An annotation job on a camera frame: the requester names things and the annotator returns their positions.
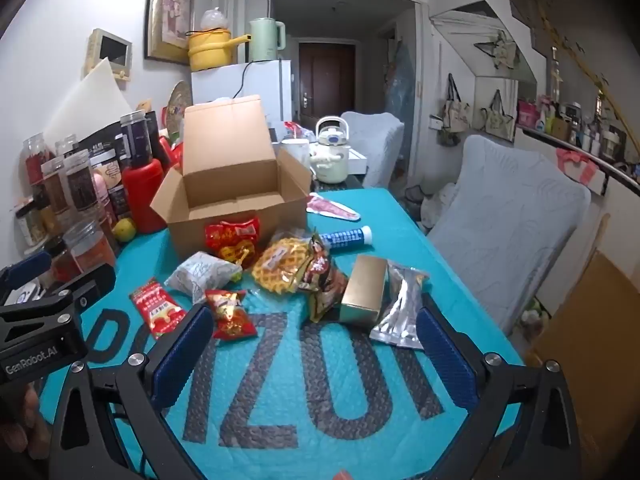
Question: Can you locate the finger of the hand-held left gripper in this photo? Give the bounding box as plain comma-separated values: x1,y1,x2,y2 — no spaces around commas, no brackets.
0,249,55,294
27,262,117,313

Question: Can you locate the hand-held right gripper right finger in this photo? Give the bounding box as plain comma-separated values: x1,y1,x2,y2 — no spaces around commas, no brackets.
415,306,583,480

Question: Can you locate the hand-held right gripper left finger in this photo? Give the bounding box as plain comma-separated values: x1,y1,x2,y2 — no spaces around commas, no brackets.
47,302,216,480

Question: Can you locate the red sachet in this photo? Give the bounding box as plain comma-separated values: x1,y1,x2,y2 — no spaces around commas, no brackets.
129,277,188,338

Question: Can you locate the small red candy packet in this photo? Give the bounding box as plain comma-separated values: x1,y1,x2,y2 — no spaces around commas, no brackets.
204,289,258,341

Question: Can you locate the silver foil packet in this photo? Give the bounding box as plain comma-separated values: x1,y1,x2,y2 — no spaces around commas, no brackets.
369,260,431,350

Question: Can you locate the white grey snack packet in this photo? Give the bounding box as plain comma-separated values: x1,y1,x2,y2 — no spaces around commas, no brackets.
165,251,243,306

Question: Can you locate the small gold carton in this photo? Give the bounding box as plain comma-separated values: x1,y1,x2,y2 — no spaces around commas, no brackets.
340,254,388,330

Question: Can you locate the large red snack packet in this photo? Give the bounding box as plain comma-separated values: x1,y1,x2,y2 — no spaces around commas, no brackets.
205,216,262,263

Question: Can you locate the clear waffle packet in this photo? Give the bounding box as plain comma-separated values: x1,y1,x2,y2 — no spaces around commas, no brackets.
250,230,321,293

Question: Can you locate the dark brown snack packet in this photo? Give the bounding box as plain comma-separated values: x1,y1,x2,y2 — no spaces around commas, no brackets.
297,232,350,323

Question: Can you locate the blue tube with white cap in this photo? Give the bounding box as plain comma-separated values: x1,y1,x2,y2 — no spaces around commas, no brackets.
319,225,373,251

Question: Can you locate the brown cardboard box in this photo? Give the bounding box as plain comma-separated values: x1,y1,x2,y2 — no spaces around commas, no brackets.
150,94,312,261

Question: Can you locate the person's left hand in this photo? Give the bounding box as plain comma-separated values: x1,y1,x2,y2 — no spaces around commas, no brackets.
0,384,52,456

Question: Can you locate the yellow green fruit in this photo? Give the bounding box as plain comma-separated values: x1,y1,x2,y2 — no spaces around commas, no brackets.
112,217,137,243

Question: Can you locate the cluster of clear spice jars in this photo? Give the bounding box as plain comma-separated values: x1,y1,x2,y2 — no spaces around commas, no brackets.
14,109,151,283

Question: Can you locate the red plastic canister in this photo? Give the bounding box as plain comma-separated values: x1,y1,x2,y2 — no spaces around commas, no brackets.
121,158,168,234

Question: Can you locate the black printed gift box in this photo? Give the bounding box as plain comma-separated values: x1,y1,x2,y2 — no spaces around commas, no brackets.
75,110,166,221

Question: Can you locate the brown cardboard sheet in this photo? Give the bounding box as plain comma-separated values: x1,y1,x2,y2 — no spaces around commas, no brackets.
525,250,640,441

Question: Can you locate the large grey covered chair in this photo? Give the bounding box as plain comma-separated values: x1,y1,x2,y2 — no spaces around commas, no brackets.
427,135,606,336

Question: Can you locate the white foam board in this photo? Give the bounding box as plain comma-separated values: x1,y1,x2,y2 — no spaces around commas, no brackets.
42,57,136,138

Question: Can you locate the pink and white packet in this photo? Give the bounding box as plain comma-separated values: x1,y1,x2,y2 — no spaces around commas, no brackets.
306,192,362,222

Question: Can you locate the round woven plate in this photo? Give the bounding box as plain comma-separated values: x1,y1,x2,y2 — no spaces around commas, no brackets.
165,80,193,131

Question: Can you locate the small grey covered chair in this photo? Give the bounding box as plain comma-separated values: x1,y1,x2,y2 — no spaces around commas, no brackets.
340,111,405,190

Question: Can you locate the white mug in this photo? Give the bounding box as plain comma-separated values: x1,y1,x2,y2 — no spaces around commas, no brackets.
280,137,311,171

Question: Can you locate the pink ribbon bow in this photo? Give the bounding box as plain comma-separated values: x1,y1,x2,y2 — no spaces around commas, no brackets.
557,149,608,186

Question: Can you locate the beige tote bag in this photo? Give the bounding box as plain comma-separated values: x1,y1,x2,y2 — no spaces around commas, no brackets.
440,74,473,133

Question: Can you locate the red plastic bag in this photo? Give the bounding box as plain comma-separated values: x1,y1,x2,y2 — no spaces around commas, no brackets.
282,121,316,141

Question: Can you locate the yellow enamel pot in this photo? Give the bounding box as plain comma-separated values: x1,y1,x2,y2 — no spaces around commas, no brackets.
186,30,252,72

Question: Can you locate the white mini fridge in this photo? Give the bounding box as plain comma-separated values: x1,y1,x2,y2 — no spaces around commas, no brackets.
190,59,293,123

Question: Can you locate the row of assorted bottles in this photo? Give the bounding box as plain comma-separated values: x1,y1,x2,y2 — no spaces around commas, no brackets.
517,95,640,166

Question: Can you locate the bubble wrapped panel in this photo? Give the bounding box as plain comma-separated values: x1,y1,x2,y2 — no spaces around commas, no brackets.
385,40,418,121

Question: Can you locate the gold framed picture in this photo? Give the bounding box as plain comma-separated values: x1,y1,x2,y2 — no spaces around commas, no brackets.
144,0,197,66

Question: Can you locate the clear plastic bag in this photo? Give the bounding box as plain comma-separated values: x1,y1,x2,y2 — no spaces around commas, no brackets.
200,6,232,31

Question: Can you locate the pale green electric kettle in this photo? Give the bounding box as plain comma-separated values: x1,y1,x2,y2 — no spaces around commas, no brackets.
247,17,287,63

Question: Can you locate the dark brown door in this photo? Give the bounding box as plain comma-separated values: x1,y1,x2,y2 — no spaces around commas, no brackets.
298,42,357,123

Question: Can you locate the cream wall intercom panel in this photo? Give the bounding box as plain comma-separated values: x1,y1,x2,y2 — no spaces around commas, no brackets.
85,28,133,83

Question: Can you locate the cream teapot with handle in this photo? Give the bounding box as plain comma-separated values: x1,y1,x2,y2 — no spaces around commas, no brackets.
309,116,353,184

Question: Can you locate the black power cable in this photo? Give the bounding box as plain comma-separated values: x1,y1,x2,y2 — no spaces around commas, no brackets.
232,60,251,101

